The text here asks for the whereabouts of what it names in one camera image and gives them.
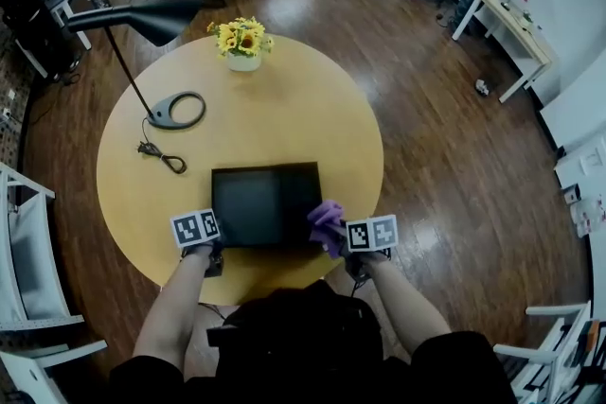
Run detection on pink printed packet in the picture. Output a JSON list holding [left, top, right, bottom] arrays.
[[570, 198, 606, 238]]

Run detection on wooden desk with white legs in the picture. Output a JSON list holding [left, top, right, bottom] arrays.
[[451, 0, 555, 104]]

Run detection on white metal shelf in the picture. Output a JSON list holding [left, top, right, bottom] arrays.
[[0, 339, 109, 404], [0, 161, 86, 332]]

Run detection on black tablet screen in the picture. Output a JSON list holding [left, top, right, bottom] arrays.
[[210, 161, 325, 250]]

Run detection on purple cloth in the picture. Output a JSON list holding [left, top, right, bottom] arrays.
[[306, 199, 347, 260]]

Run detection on sunflowers in white pot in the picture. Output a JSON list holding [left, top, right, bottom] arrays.
[[206, 16, 276, 73]]

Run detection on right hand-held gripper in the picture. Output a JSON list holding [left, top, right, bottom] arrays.
[[343, 214, 399, 285]]

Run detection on person's right forearm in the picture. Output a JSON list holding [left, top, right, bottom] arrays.
[[362, 253, 452, 356]]

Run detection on black lamp power cable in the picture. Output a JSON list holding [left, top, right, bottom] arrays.
[[135, 116, 188, 176]]

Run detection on black desk lamp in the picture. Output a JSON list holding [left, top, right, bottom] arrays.
[[65, 0, 207, 132]]

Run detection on person's left forearm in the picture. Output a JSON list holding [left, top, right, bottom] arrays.
[[132, 245, 214, 373]]

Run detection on white counter cabinet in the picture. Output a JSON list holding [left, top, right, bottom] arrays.
[[553, 139, 606, 252]]

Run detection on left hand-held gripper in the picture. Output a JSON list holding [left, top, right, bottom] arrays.
[[169, 207, 226, 279]]

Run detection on white bookshelf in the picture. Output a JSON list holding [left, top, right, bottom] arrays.
[[492, 300, 606, 404]]

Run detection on person's black shirt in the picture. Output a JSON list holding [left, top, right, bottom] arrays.
[[108, 329, 520, 404]]

